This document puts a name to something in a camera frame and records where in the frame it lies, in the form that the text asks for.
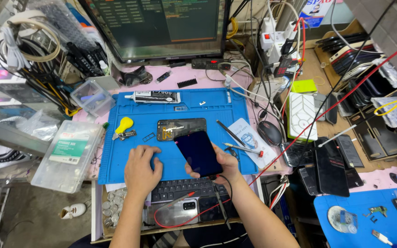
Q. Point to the person's left hand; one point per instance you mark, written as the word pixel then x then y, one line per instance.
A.
pixel 140 172

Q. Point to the person's right hand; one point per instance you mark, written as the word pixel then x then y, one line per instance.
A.
pixel 229 168

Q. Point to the dark screen smartphone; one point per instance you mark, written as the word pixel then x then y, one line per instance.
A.
pixel 198 153

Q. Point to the silver screwdriver with red cap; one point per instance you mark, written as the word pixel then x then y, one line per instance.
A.
pixel 243 149

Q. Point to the black spudger stick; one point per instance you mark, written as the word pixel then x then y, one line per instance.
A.
pixel 230 133

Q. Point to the black sim card tray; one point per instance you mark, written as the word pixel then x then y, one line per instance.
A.
pixel 149 137

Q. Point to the white card with blue print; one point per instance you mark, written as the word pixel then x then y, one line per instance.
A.
pixel 253 139

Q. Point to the black multimeter probe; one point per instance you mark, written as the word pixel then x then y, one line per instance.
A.
pixel 222 206

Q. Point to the small metal pliers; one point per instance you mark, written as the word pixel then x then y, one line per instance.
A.
pixel 126 134

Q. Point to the pile of silver coins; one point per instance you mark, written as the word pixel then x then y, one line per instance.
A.
pixel 114 206

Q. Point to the black smartphone in tray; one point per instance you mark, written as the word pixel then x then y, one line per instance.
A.
pixel 215 210

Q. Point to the black keyboard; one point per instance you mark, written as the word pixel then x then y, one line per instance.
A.
pixel 181 189

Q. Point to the red multimeter probe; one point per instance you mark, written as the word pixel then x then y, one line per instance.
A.
pixel 179 199

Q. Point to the yellow plastic opening tool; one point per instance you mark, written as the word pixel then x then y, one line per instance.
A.
pixel 124 124

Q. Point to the black computer mouse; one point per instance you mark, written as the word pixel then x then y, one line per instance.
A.
pixel 269 133

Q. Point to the blue silicone repair mat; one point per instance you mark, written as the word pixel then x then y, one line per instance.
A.
pixel 136 113

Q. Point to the cracked screen smartphone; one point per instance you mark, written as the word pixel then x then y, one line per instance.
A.
pixel 296 155

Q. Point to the clear storage box green label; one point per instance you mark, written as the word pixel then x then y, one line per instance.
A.
pixel 67 155

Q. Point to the silver sim card tray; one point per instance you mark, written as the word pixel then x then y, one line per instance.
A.
pixel 180 108

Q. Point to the white shoe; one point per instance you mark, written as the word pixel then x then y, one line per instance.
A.
pixel 74 210

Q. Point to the white and black glue tube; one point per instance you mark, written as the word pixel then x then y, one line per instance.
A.
pixel 157 96

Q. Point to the small black smartphone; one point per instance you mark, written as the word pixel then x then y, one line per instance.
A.
pixel 309 181

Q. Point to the small white dropper bottle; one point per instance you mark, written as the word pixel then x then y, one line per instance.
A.
pixel 228 82

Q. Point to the small clear plastic container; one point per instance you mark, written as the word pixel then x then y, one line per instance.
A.
pixel 93 98

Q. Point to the white box with green edge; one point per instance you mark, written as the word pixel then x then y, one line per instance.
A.
pixel 302 115

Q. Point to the pink table cover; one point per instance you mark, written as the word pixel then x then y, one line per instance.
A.
pixel 205 77

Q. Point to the black finned heatsink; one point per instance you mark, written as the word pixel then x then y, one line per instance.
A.
pixel 187 83

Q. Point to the black curved plastic part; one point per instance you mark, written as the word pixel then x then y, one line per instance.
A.
pixel 134 75

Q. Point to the black box with red display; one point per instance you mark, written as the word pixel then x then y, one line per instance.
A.
pixel 210 64

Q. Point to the crumpled clear plastic bag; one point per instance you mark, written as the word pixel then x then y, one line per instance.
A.
pixel 40 125

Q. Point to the lime green box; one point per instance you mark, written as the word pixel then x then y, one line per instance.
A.
pixel 303 86

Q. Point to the usb tester with red display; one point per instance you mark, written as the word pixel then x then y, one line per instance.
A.
pixel 282 65

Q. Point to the black phone battery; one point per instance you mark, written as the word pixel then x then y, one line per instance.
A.
pixel 350 151

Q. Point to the white power strip with plugs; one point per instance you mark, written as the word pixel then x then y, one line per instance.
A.
pixel 277 38

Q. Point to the black computer monitor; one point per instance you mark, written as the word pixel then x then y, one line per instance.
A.
pixel 157 27

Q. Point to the wooden rack of phones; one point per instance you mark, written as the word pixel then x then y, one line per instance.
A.
pixel 367 86

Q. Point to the white usb plug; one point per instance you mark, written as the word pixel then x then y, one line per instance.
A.
pixel 381 237

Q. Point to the yellow rubber band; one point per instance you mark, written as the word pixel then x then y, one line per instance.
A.
pixel 395 102

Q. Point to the blue and white poster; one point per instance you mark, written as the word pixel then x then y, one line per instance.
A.
pixel 315 12

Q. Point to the silver smartphone with camera block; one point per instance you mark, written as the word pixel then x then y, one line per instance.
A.
pixel 172 213

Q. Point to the open black phone frame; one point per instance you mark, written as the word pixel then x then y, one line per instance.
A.
pixel 174 127

